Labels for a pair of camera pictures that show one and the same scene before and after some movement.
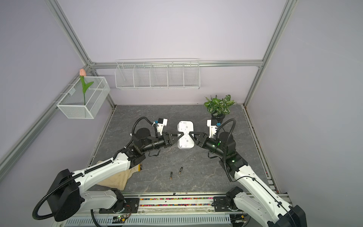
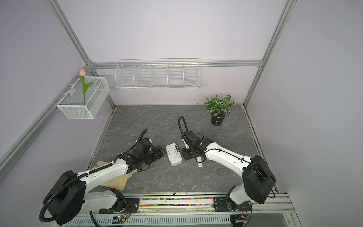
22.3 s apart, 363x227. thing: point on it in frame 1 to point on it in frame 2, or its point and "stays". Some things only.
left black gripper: [167, 138] to [157, 156]
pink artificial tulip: [82, 73] stays
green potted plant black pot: [218, 108] stays
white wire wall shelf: [158, 74] stays
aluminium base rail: [184, 204] stays
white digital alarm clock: [185, 142] to [174, 154]
